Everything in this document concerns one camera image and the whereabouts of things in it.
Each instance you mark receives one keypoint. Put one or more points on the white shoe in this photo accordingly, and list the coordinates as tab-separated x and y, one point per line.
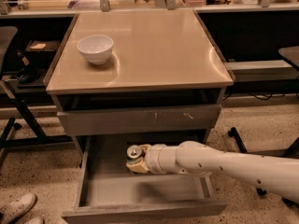
17	208
35	220

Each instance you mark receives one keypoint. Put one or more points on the green soda can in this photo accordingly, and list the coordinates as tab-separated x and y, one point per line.
135	153

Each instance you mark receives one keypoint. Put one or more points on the grey drawer cabinet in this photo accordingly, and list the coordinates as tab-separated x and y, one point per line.
160	58

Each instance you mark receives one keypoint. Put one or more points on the black caster foot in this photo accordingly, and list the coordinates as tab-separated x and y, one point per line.
290	203

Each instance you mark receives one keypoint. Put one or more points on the black floor stand bar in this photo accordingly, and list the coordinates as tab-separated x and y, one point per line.
234	133

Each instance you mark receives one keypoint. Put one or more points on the closed grey top drawer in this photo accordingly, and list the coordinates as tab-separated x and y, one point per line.
139	120

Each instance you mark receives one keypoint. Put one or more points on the black box with label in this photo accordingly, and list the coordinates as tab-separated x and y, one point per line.
39	49

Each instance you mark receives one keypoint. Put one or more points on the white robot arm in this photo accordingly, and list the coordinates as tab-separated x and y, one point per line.
274	174

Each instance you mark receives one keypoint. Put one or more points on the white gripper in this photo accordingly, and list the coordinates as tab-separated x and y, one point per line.
154	159

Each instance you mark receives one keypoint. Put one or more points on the white ceramic bowl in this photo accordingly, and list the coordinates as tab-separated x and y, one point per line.
96	49

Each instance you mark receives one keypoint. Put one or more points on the black table leg frame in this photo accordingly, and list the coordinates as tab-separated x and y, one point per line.
39	140

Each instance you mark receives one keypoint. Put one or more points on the open middle drawer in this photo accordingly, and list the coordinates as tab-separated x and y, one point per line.
109	193

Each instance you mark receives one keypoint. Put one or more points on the grey metal rail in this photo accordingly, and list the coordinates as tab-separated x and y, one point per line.
262	71

